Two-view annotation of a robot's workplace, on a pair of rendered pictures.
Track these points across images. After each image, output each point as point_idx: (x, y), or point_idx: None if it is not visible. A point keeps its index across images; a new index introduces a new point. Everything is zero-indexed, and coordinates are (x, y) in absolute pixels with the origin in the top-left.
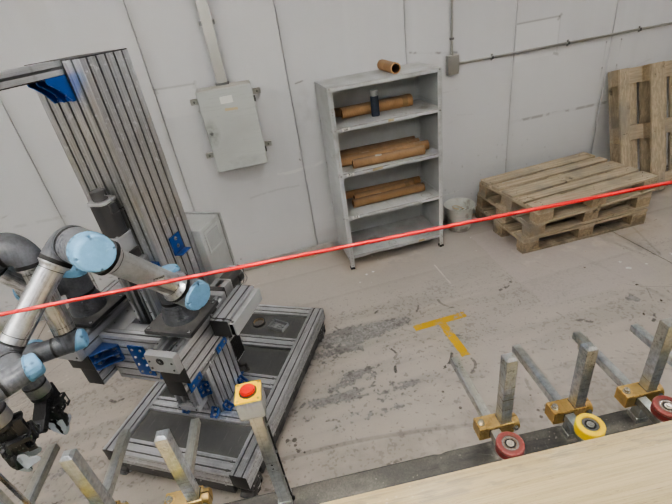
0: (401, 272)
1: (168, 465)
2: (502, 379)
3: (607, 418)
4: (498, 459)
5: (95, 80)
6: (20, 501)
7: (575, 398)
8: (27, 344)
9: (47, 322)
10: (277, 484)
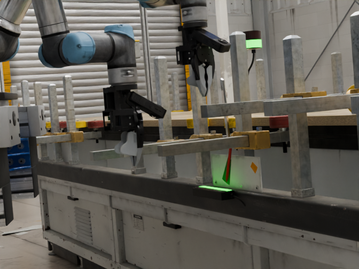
0: None
1: (168, 88)
2: (70, 93)
3: (46, 161)
4: (82, 164)
5: None
6: (226, 137)
7: (58, 125)
8: (80, 31)
9: (63, 7)
10: None
